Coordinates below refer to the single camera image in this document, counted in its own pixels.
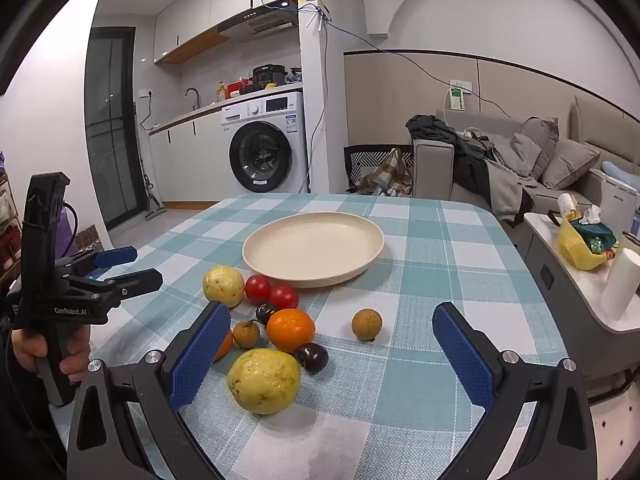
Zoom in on person's left hand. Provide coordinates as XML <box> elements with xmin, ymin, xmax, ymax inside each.
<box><xmin>11</xmin><ymin>329</ymin><xmax>93</xmax><ymax>384</ymax></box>

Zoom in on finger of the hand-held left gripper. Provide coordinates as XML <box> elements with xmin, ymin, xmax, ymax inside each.
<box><xmin>56</xmin><ymin>246</ymin><xmax>139</xmax><ymax>281</ymax></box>
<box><xmin>62</xmin><ymin>268</ymin><xmax>164</xmax><ymax>311</ymax></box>

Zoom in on black patterned laundry basket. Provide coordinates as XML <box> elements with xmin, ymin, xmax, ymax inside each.
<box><xmin>344</xmin><ymin>145</ymin><xmax>416</xmax><ymax>193</ymax></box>

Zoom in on white wall cabinets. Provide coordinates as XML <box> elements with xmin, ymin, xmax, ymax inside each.
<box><xmin>153</xmin><ymin>0</ymin><xmax>301</xmax><ymax>65</ymax></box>

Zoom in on white washing machine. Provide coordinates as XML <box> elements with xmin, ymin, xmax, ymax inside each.
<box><xmin>221</xmin><ymin>91</ymin><xmax>308</xmax><ymax>195</ymax></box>

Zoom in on teal checked tablecloth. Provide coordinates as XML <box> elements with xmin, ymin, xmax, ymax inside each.
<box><xmin>50</xmin><ymin>192</ymin><xmax>571</xmax><ymax>480</ymax></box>

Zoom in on brown longan with stem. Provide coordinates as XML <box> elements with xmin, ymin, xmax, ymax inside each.
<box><xmin>232</xmin><ymin>319</ymin><xmax>261</xmax><ymax>350</ymax></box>

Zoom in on white cylindrical cup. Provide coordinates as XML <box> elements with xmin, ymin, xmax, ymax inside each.
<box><xmin>601</xmin><ymin>247</ymin><xmax>640</xmax><ymax>321</ymax></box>

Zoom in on white appliance box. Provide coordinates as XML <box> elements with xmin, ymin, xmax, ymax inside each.
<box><xmin>600</xmin><ymin>172</ymin><xmax>640</xmax><ymax>233</ymax></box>

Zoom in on black pressure cooker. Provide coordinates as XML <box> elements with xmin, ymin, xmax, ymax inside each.
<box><xmin>251</xmin><ymin>64</ymin><xmax>287</xmax><ymax>88</ymax></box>

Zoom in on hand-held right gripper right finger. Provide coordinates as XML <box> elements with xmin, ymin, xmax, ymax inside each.
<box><xmin>432</xmin><ymin>301</ymin><xmax>598</xmax><ymax>480</ymax></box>

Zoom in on black wall cable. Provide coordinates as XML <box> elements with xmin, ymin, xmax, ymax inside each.
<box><xmin>299</xmin><ymin>2</ymin><xmax>513</xmax><ymax>120</ymax></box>

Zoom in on person's left forearm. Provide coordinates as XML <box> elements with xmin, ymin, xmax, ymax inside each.
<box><xmin>0</xmin><ymin>360</ymin><xmax>68</xmax><ymax>480</ymax></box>

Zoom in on steel range hood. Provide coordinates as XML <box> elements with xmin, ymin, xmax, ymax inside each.
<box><xmin>218</xmin><ymin>0</ymin><xmax>299</xmax><ymax>41</ymax></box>

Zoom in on red tomato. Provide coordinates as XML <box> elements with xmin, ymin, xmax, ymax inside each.
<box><xmin>244</xmin><ymin>274</ymin><xmax>272</xmax><ymax>302</ymax></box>
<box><xmin>269</xmin><ymin>285</ymin><xmax>300</xmax><ymax>311</ymax></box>

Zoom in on yellow plastic bag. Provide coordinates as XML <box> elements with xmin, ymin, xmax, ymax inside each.
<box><xmin>557</xmin><ymin>217</ymin><xmax>621</xmax><ymax>271</ymax></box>

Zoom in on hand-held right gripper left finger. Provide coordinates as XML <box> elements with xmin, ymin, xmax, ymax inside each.
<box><xmin>66</xmin><ymin>301</ymin><xmax>233</xmax><ymax>480</ymax></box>

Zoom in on dark glass door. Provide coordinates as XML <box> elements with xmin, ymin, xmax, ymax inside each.
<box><xmin>84</xmin><ymin>26</ymin><xmax>137</xmax><ymax>233</ymax></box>

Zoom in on white marble side table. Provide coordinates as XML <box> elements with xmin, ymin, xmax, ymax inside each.
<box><xmin>516</xmin><ymin>212</ymin><xmax>640</xmax><ymax>406</ymax></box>

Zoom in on dark clothes heap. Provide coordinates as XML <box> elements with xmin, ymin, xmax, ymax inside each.
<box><xmin>405</xmin><ymin>114</ymin><xmax>533</xmax><ymax>223</ymax></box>

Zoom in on stick vacuum cleaner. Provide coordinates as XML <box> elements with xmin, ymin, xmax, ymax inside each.
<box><xmin>134</xmin><ymin>102</ymin><xmax>166</xmax><ymax>222</ymax></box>

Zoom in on cream round plate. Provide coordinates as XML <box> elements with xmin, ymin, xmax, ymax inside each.
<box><xmin>242</xmin><ymin>211</ymin><xmax>385</xmax><ymax>289</ymax></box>

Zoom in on white paper container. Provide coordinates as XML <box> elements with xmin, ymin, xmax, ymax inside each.
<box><xmin>557</xmin><ymin>192</ymin><xmax>581</xmax><ymax>221</ymax></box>

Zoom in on plaid cloth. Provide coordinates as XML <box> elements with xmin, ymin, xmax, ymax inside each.
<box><xmin>357</xmin><ymin>148</ymin><xmax>415</xmax><ymax>197</ymax></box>

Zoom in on light grey cushion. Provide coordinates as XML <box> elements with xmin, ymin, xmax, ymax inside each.
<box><xmin>541</xmin><ymin>138</ymin><xmax>601</xmax><ymax>191</ymax></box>

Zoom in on dark grey cushion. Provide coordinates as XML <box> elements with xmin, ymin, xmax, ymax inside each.
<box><xmin>517</xmin><ymin>116</ymin><xmax>560</xmax><ymax>181</ymax></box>

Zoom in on round brown longan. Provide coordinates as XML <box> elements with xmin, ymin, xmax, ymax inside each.
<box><xmin>351</xmin><ymin>308</ymin><xmax>383</xmax><ymax>342</ymax></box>

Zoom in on light blue pillow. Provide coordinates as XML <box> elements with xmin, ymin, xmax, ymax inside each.
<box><xmin>601</xmin><ymin>161</ymin><xmax>640</xmax><ymax>186</ymax></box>

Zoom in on small yellow spotted guava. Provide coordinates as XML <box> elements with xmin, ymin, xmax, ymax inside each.
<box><xmin>202</xmin><ymin>265</ymin><xmax>246</xmax><ymax>309</ymax></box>

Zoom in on white wall charger unit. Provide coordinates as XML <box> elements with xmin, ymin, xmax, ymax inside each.
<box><xmin>446</xmin><ymin>80</ymin><xmax>473</xmax><ymax>112</ymax></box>

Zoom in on white base cabinet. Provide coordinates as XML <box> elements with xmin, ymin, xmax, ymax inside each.
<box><xmin>148</xmin><ymin>102</ymin><xmax>236</xmax><ymax>203</ymax></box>

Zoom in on yellow-green lemon front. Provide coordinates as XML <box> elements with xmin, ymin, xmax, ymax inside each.
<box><xmin>227</xmin><ymin>348</ymin><xmax>302</xmax><ymax>415</ymax></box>

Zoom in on grey sofa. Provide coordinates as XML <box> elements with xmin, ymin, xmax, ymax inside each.
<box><xmin>412</xmin><ymin>95</ymin><xmax>640</xmax><ymax>223</ymax></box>

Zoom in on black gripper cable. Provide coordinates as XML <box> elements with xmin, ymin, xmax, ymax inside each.
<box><xmin>62</xmin><ymin>202</ymin><xmax>81</xmax><ymax>261</ymax></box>

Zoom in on orange mandarin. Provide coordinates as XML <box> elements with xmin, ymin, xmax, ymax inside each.
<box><xmin>214</xmin><ymin>330</ymin><xmax>234</xmax><ymax>363</ymax></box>
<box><xmin>266</xmin><ymin>308</ymin><xmax>316</xmax><ymax>354</ymax></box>

